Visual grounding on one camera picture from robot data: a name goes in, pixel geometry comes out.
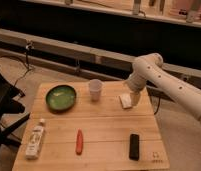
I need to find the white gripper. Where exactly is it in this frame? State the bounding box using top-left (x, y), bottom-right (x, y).
top-left (125, 74), bottom-right (146, 106)

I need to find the white sponge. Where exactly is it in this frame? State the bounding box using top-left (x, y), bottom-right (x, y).
top-left (119, 94), bottom-right (132, 109)

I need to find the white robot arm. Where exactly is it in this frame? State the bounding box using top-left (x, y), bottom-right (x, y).
top-left (126, 53), bottom-right (201, 123)

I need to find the green ceramic bowl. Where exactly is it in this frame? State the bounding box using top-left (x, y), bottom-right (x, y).
top-left (45, 85), bottom-right (77, 112)

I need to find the clear plastic cup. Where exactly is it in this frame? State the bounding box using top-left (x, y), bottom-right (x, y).
top-left (88, 79), bottom-right (102, 101)

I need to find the black rectangular remote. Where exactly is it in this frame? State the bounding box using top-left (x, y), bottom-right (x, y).
top-left (129, 134), bottom-right (139, 161)

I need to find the wooden table board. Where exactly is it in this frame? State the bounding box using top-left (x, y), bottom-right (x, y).
top-left (12, 81), bottom-right (170, 171)

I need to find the red marker pen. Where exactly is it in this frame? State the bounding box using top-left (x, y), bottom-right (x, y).
top-left (76, 129), bottom-right (83, 155)

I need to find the white squeeze tube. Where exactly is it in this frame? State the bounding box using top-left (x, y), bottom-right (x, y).
top-left (25, 118), bottom-right (45, 160)

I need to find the black chair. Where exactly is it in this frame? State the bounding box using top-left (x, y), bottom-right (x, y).
top-left (0, 73), bottom-right (29, 148)

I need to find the black cable on floor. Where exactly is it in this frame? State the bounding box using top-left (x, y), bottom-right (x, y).
top-left (0, 41), bottom-right (36, 88)

